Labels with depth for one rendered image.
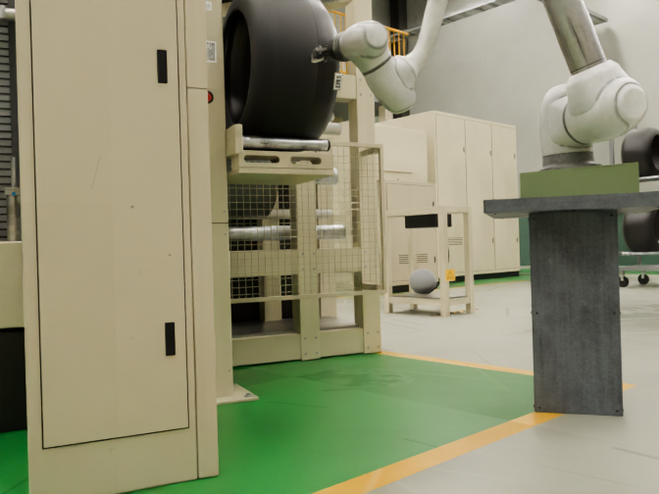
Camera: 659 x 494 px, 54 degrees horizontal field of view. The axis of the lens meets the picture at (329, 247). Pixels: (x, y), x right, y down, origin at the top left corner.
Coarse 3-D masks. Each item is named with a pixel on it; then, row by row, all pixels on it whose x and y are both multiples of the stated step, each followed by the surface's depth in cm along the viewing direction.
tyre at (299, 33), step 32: (256, 0) 220; (288, 0) 222; (224, 32) 248; (256, 32) 216; (288, 32) 215; (320, 32) 221; (224, 64) 256; (256, 64) 216; (288, 64) 215; (320, 64) 220; (256, 96) 219; (288, 96) 219; (320, 96) 223; (256, 128) 226; (288, 128) 228; (320, 128) 233
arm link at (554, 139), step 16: (544, 96) 205; (560, 96) 198; (544, 112) 202; (560, 112) 195; (544, 128) 203; (560, 128) 196; (544, 144) 204; (560, 144) 199; (576, 144) 196; (592, 144) 198
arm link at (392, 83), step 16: (432, 0) 191; (432, 16) 191; (432, 32) 191; (416, 48) 192; (432, 48) 193; (384, 64) 185; (400, 64) 187; (416, 64) 190; (368, 80) 189; (384, 80) 186; (400, 80) 187; (416, 80) 191; (384, 96) 189; (400, 96) 188; (400, 112) 193
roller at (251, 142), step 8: (248, 136) 223; (256, 136) 225; (264, 136) 226; (272, 136) 228; (248, 144) 223; (256, 144) 224; (264, 144) 225; (272, 144) 227; (280, 144) 228; (288, 144) 229; (296, 144) 230; (304, 144) 232; (312, 144) 233; (320, 144) 234; (328, 144) 236
